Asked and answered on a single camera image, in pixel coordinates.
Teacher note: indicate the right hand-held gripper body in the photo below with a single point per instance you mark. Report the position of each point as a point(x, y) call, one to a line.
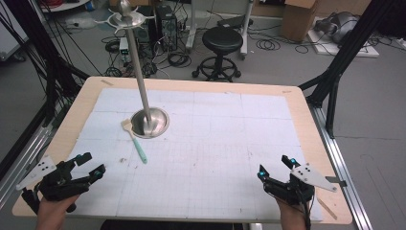
point(301, 185)

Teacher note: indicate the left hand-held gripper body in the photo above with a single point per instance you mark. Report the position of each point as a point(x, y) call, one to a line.
point(52, 183)

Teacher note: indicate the silver metal stand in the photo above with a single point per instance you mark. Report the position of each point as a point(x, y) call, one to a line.
point(140, 73)

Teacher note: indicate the person's left hand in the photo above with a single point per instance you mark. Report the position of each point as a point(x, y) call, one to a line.
point(54, 212)

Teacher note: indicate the person's right hand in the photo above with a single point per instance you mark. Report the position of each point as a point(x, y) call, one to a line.
point(291, 217)

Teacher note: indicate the white grid mat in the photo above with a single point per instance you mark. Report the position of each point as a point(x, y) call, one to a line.
point(194, 153)

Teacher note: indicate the white power supply box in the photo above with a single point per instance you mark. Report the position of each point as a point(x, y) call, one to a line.
point(124, 48)

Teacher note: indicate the black round stool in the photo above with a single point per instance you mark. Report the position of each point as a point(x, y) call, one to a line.
point(220, 52)

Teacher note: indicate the cardboard box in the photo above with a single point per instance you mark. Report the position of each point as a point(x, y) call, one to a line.
point(298, 19)

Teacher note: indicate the grey bag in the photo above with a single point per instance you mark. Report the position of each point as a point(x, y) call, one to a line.
point(338, 25)

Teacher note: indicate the black computer tower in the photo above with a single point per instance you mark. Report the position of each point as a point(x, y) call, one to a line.
point(166, 28)

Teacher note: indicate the black metal frame stand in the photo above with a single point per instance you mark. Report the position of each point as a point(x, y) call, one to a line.
point(41, 64)
point(335, 67)

